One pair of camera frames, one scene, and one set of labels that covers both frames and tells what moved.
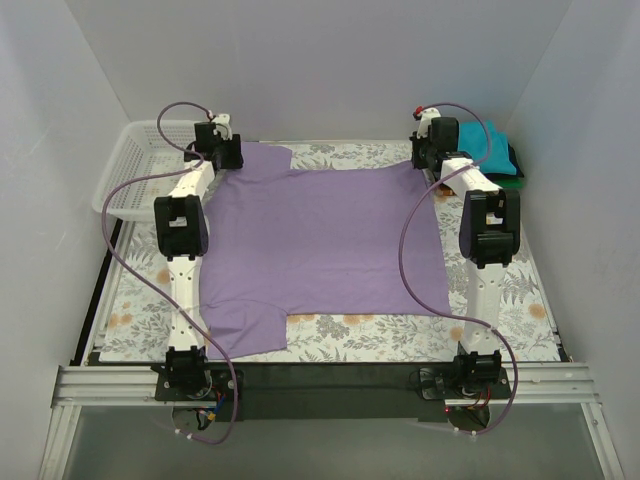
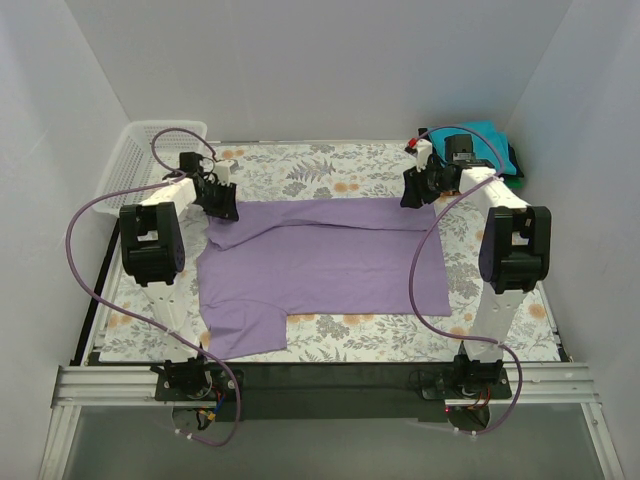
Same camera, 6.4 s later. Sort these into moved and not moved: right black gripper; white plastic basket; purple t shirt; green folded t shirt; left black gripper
Moved: purple t shirt; right black gripper; left black gripper
Not moved: green folded t shirt; white plastic basket
